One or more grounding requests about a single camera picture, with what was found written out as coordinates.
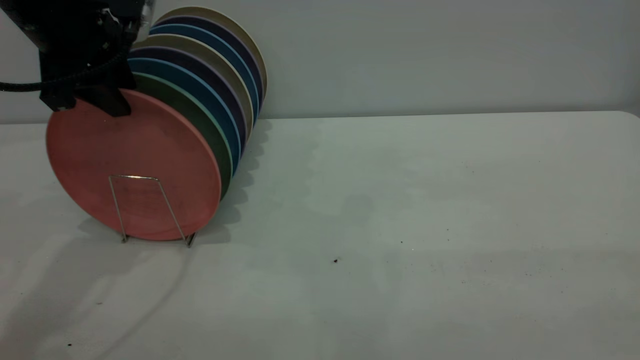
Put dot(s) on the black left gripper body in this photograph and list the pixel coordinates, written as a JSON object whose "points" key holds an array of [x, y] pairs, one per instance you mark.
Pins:
{"points": [[75, 35]]}

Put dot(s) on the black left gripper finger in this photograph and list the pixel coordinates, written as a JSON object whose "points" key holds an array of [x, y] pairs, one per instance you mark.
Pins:
{"points": [[112, 102]]}

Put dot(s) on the pink plastic plate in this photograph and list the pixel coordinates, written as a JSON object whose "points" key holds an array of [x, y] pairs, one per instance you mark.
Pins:
{"points": [[135, 165]]}

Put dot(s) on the green plastic plate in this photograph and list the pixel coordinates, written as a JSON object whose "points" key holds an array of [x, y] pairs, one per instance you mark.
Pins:
{"points": [[200, 120]]}

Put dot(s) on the blue plastic plate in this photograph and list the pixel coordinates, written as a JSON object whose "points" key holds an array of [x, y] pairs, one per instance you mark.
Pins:
{"points": [[200, 82], [225, 47]]}

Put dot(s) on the dark purple plastic plate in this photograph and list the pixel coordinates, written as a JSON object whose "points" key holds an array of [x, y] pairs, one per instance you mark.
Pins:
{"points": [[235, 37], [210, 72]]}

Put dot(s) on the beige plastic plate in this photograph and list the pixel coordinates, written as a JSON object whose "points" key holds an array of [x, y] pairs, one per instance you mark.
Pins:
{"points": [[210, 52], [225, 17]]}

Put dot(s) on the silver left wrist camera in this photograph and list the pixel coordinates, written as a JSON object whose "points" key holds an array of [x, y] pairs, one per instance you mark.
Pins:
{"points": [[144, 20]]}

